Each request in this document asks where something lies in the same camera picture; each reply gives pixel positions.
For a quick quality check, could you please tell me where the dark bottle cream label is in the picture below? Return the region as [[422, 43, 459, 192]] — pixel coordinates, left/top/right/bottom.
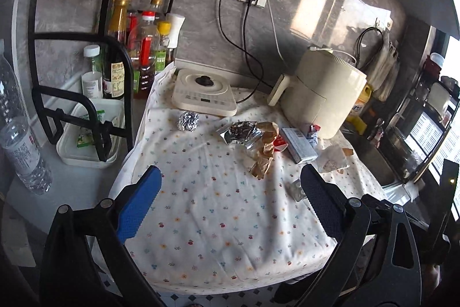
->
[[102, 41, 126, 100]]

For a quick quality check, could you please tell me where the small red wrapper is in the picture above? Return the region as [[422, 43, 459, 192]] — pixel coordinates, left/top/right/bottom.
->
[[272, 135, 289, 152]]

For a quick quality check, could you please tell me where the floral white tablecloth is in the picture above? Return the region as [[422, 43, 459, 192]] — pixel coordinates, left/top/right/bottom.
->
[[108, 66, 387, 295]]

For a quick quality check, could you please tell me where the red white wrapper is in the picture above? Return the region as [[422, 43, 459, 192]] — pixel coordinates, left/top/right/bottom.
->
[[305, 123, 321, 148]]

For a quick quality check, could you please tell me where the green white sachet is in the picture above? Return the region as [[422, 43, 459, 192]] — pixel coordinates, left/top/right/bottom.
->
[[81, 110, 114, 124], [76, 132, 95, 148]]

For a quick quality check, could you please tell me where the cream induction cooker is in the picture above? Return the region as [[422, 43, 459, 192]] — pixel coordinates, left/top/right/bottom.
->
[[171, 68, 238, 117]]

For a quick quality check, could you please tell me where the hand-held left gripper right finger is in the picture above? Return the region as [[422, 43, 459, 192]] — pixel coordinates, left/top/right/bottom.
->
[[287, 164, 424, 307]]

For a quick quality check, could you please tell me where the steel kitchen sink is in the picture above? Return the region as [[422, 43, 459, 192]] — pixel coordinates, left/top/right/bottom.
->
[[341, 127, 396, 185]]

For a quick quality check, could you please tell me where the black dish rack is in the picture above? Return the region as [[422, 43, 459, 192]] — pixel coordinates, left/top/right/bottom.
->
[[381, 23, 460, 185]]

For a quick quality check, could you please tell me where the white pot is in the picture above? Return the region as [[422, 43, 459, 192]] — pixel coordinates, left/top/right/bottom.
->
[[429, 82, 453, 113]]

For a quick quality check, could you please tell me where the red label sauce bottle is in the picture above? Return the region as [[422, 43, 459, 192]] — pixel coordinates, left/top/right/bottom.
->
[[126, 13, 141, 41]]

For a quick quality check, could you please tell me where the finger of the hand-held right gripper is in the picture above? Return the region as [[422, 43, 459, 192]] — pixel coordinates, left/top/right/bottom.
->
[[422, 159, 460, 266]]

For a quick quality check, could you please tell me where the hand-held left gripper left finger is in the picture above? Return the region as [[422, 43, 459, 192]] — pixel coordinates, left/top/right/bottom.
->
[[39, 165, 166, 307]]

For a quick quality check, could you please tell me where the small white cap bottle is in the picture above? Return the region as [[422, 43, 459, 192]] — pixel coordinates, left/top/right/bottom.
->
[[81, 44, 104, 99]]

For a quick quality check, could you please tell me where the yellow cap green label bottle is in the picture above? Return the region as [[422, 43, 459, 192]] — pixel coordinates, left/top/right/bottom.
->
[[155, 22, 172, 74]]

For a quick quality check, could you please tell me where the yellow detergent bottle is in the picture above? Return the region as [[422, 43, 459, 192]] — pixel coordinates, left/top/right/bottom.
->
[[347, 82, 374, 124]]

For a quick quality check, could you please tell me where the black metal kitchen rack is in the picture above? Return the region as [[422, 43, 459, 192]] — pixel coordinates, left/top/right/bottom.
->
[[11, 0, 195, 164]]

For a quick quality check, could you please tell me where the clear plastic wrapper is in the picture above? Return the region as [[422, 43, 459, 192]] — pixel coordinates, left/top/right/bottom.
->
[[285, 179, 309, 203]]

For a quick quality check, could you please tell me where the clear plastic bag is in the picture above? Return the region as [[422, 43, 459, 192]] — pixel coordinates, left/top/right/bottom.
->
[[316, 144, 353, 174]]

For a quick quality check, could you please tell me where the clear oil bottle red cap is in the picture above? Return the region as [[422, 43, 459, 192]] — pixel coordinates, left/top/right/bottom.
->
[[127, 11, 161, 100]]

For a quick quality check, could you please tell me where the amber bottle gold cap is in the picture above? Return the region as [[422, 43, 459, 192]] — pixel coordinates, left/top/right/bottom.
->
[[106, 0, 133, 45]]

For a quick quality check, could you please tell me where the white tall cap bottle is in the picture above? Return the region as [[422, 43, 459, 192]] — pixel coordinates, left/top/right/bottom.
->
[[166, 13, 185, 66]]

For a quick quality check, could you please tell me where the foil wrapper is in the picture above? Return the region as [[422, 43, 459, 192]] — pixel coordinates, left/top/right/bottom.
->
[[218, 121, 265, 149]]

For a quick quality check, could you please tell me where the white plastic tray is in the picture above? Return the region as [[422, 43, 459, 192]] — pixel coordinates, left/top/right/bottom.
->
[[56, 98, 126, 169]]

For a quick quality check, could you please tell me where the slim bottle gold cap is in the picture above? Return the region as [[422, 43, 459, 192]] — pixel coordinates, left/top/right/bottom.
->
[[147, 0, 165, 22]]

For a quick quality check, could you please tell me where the small red label bottle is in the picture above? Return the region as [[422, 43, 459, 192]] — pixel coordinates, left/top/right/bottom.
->
[[370, 118, 386, 148]]

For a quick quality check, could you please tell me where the cream air fryer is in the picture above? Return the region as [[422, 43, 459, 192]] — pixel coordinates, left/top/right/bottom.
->
[[267, 45, 368, 140]]

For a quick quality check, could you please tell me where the hanging grey dishcloth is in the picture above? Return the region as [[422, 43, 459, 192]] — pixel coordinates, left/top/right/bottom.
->
[[381, 41, 400, 102], [367, 39, 394, 92]]

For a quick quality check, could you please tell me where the white charging cable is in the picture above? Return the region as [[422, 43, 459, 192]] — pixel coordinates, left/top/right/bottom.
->
[[262, 0, 288, 66]]

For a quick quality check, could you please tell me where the foil ball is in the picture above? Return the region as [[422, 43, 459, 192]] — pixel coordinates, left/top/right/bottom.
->
[[177, 111, 200, 132]]

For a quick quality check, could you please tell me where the white lid jar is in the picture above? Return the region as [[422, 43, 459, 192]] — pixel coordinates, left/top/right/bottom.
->
[[424, 52, 446, 81]]

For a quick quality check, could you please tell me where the brown paper bag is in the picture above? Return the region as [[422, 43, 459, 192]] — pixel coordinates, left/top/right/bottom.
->
[[248, 122, 280, 180]]

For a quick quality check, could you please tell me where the clear plastic water bottle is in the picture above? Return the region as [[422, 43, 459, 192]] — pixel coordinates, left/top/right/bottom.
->
[[0, 41, 53, 195]]

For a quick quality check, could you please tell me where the grey cardboard box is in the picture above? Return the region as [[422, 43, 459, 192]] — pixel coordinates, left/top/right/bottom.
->
[[280, 127, 319, 164]]

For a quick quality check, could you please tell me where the coiled black hanging cable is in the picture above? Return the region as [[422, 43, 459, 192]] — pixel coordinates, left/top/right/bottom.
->
[[354, 26, 385, 70]]

